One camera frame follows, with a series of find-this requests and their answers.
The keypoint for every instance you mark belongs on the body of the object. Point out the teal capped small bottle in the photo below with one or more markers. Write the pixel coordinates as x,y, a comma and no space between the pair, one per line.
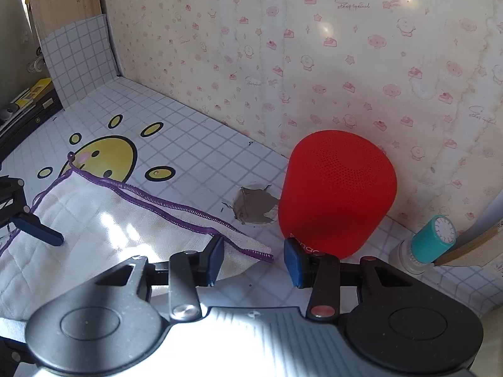
416,254

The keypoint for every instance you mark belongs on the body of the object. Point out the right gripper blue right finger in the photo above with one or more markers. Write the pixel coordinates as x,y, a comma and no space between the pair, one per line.
301,263

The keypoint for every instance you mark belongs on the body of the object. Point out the red cylindrical speaker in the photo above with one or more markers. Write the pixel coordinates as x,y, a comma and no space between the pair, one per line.
338,187

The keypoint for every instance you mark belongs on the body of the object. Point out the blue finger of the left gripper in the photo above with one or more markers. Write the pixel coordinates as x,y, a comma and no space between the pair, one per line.
32,225

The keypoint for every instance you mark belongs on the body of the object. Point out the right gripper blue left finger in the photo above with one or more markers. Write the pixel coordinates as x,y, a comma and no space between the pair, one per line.
210,262

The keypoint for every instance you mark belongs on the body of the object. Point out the white towel with purple trim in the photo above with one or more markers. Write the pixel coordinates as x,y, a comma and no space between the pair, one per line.
104,222

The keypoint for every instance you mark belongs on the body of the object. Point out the yellow black tool case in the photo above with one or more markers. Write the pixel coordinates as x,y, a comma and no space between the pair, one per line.
29,111

